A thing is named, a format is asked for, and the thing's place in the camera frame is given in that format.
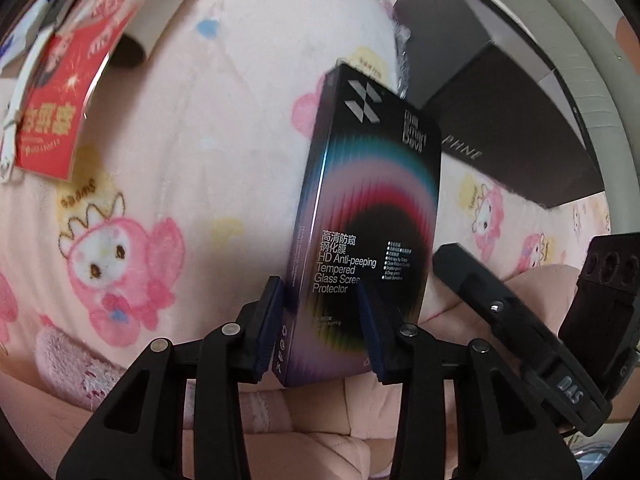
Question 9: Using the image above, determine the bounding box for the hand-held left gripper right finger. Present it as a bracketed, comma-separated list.
[356, 282, 563, 480]

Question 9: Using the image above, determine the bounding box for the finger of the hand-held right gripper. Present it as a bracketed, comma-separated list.
[432, 242, 614, 437]
[557, 232, 640, 402]

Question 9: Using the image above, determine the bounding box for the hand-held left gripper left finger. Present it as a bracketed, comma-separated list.
[56, 275, 286, 480]

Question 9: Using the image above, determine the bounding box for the black gradient screen protector box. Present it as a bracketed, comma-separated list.
[272, 62, 444, 389]

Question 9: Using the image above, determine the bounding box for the black cardboard box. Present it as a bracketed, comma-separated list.
[392, 0, 606, 210]

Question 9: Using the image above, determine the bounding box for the person's pink pajamas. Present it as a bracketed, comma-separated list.
[0, 264, 587, 480]

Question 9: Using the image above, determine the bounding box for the pink printed blanket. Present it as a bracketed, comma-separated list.
[0, 0, 614, 392]

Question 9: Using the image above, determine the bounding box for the clear plastic wrap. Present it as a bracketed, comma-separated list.
[392, 14, 416, 99]

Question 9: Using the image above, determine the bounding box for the grey padded headboard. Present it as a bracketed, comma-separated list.
[479, 0, 640, 242]

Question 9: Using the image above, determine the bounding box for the red paper packet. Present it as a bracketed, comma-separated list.
[14, 0, 146, 181]

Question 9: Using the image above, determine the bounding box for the white cardboard tube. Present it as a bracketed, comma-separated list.
[107, 0, 211, 69]

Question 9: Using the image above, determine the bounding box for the cartoon print zip pouch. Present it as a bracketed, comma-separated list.
[0, 0, 76, 81]

